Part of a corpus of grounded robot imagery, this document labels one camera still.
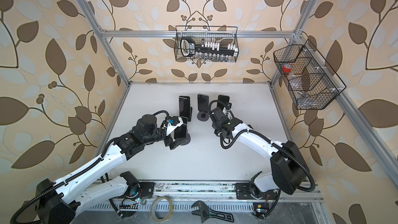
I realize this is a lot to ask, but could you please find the grey round phone stand back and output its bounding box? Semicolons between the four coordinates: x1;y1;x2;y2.
197;112;209;122

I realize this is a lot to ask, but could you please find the green phone centre back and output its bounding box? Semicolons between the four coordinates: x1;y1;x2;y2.
198;94;209;113

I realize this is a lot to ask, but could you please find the black wire basket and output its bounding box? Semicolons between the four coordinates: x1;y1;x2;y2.
273;40;346;110
174;25;239;63

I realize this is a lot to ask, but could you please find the black wire basket back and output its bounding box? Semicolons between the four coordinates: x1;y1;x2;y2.
174;25;239;63

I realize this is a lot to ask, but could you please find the black flat phone stand left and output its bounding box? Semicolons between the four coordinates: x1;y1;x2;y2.
179;107;192;122

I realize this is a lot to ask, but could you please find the tape roll ring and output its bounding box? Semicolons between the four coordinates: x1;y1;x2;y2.
150;195;174;223

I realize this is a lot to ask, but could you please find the black socket set tool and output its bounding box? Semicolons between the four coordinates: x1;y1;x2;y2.
179;37;239;57

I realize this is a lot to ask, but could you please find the purple phone back right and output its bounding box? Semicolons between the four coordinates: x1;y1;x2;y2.
217;95;230;110

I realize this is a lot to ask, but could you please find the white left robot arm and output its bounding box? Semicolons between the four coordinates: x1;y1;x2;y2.
10;114;187;224

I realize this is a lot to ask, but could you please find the black phone stand front left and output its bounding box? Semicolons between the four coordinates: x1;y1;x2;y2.
169;133;191;150

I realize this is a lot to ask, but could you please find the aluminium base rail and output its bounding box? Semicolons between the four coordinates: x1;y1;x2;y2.
83;179;324;212

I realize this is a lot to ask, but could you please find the black wire basket right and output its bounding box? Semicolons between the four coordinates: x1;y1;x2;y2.
273;40;346;110

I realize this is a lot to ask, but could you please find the black adjustable wrench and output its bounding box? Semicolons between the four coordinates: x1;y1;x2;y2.
191;201;235;224

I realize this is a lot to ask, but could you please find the silver phone left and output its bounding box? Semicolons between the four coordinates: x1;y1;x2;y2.
179;96;190;109

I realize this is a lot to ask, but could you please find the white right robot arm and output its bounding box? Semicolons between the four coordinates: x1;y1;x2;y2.
208;100;316;199

